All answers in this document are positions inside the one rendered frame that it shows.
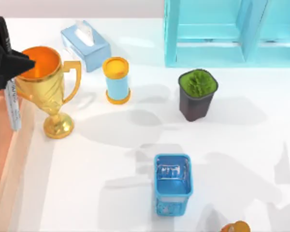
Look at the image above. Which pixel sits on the white printed tube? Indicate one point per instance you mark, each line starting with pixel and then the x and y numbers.
pixel 14 106

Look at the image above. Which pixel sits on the gold trophy cup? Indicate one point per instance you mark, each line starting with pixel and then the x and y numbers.
pixel 48 91

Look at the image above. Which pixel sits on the white tissue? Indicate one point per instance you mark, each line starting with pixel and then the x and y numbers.
pixel 85 33

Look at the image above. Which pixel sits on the light blue tissue box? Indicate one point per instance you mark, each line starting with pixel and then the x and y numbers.
pixel 91 53

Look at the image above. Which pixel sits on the shallow salmon-coloured box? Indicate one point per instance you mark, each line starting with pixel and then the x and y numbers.
pixel 4 157

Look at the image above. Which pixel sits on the blue can with orange lid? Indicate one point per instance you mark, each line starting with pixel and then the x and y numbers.
pixel 117 81

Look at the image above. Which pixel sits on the dark pot with green plant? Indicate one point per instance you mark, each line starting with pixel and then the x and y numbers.
pixel 197 96

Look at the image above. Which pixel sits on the light blue rack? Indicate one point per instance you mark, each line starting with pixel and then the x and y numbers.
pixel 207 31

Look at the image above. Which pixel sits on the blue square bin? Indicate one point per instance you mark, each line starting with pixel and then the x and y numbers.
pixel 172 183

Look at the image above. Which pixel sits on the orange round object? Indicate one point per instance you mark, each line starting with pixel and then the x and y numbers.
pixel 236 227

